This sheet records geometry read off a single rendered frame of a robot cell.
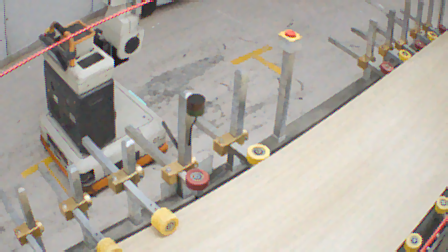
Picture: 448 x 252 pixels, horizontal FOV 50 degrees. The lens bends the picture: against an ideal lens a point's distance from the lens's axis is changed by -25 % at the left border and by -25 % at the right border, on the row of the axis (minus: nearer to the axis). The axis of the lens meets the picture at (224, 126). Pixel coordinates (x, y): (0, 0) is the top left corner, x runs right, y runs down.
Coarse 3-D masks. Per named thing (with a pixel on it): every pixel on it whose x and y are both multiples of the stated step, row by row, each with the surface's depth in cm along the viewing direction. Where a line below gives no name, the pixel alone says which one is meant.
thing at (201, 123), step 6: (198, 120) 240; (204, 120) 240; (198, 126) 241; (204, 126) 238; (210, 126) 238; (204, 132) 239; (210, 132) 236; (216, 132) 235; (222, 132) 235; (216, 138) 235; (234, 144) 231; (234, 150) 229; (240, 150) 228; (246, 150) 229; (240, 156) 228; (246, 156) 226; (246, 162) 227
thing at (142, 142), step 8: (128, 128) 233; (136, 136) 230; (144, 144) 227; (152, 144) 227; (152, 152) 224; (160, 152) 224; (160, 160) 222; (168, 160) 221; (184, 176) 216; (184, 184) 216; (192, 192) 213; (200, 192) 212
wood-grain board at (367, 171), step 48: (432, 48) 304; (384, 96) 256; (432, 96) 261; (288, 144) 226; (336, 144) 227; (384, 144) 229; (432, 144) 230; (240, 192) 206; (288, 192) 206; (336, 192) 207; (384, 192) 206; (432, 192) 206; (144, 240) 184; (192, 240) 186; (240, 240) 188; (288, 240) 188; (336, 240) 188; (384, 240) 186
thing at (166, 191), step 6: (210, 156) 234; (198, 162) 230; (204, 162) 233; (210, 162) 236; (198, 168) 232; (204, 168) 235; (210, 168) 238; (162, 186) 222; (168, 186) 225; (174, 186) 227; (162, 192) 224; (168, 192) 227; (174, 192) 229; (162, 198) 226
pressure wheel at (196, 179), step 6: (186, 174) 210; (192, 174) 210; (198, 174) 210; (204, 174) 210; (186, 180) 208; (192, 180) 208; (198, 180) 208; (204, 180) 208; (192, 186) 207; (198, 186) 207; (204, 186) 208
